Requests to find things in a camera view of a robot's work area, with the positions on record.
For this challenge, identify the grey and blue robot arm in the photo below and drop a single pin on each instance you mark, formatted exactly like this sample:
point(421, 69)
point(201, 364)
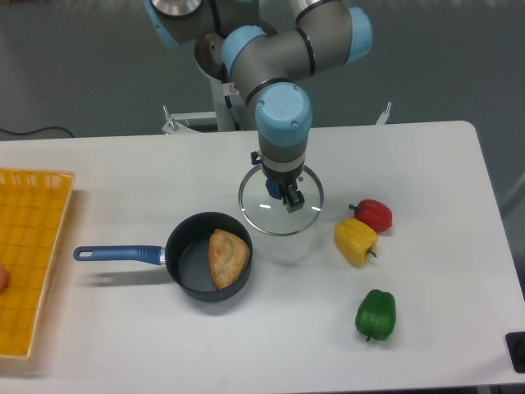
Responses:
point(266, 67)

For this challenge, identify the green bell pepper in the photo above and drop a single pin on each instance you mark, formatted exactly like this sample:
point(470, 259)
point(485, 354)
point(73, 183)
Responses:
point(376, 315)

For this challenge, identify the white right table bracket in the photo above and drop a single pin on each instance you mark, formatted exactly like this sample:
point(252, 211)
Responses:
point(385, 114)

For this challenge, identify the triangular baked pastry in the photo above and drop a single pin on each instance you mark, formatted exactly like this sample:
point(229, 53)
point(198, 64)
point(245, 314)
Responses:
point(228, 256)

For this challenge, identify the orange round item in tray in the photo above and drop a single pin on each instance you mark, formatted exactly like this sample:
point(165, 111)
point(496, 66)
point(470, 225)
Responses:
point(4, 277)

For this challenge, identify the dark saucepan with blue handle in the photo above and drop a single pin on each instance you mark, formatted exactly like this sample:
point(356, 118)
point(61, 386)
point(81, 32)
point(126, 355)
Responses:
point(185, 255)

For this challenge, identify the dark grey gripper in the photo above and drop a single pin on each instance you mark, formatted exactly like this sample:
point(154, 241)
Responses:
point(282, 178)

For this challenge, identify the yellow bell pepper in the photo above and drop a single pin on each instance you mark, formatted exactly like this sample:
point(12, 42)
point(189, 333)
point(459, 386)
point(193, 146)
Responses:
point(356, 240)

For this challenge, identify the glass pot lid blue knob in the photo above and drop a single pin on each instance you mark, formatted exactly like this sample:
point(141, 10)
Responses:
point(267, 211)

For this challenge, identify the red bell pepper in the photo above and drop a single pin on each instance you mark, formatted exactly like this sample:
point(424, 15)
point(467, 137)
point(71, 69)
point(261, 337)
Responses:
point(373, 213)

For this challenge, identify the yellow woven basket tray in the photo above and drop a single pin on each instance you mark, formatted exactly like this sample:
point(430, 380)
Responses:
point(34, 203)

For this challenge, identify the black device at table edge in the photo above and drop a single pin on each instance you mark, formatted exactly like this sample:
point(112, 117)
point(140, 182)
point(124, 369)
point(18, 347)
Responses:
point(515, 344)

